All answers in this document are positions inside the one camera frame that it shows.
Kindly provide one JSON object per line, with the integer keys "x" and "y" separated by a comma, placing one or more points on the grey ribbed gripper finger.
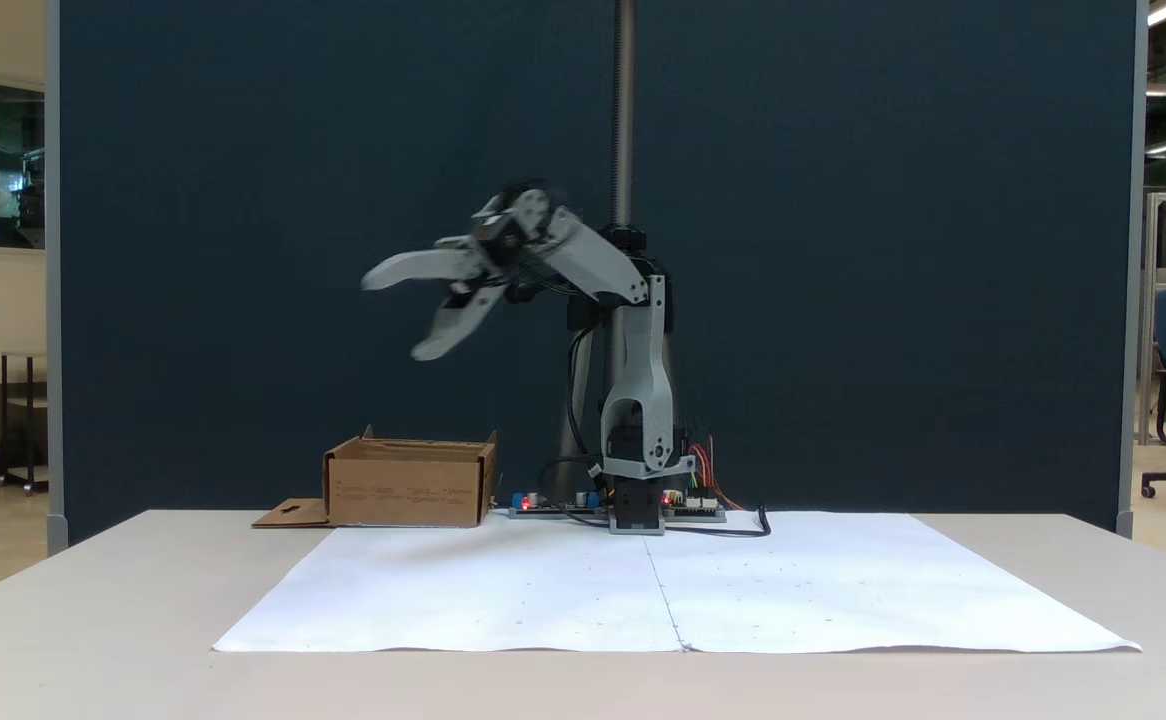
{"x": 418, "y": 268}

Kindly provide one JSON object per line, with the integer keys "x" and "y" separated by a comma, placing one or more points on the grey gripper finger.
{"x": 453, "y": 325}

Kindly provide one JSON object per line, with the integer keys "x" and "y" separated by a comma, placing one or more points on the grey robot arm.
{"x": 643, "y": 350}

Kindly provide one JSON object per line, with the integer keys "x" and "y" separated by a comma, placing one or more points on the brown cardboard box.
{"x": 408, "y": 490}

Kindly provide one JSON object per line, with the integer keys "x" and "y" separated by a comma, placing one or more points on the dark blue partition panel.
{"x": 243, "y": 250}

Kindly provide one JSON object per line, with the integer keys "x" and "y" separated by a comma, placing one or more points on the blue circuit board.
{"x": 548, "y": 507}

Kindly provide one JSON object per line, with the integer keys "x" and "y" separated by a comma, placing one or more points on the white paper sheet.
{"x": 463, "y": 590}
{"x": 893, "y": 580}

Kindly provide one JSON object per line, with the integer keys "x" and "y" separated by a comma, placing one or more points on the grey controller board red LED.
{"x": 695, "y": 508}

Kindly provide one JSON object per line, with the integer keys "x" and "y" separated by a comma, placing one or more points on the black wheeled cart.
{"x": 25, "y": 400}

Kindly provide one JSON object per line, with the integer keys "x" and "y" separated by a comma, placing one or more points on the metal camera stand pole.
{"x": 623, "y": 100}

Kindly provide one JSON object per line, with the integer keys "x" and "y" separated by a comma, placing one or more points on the framed wall window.
{"x": 15, "y": 165}

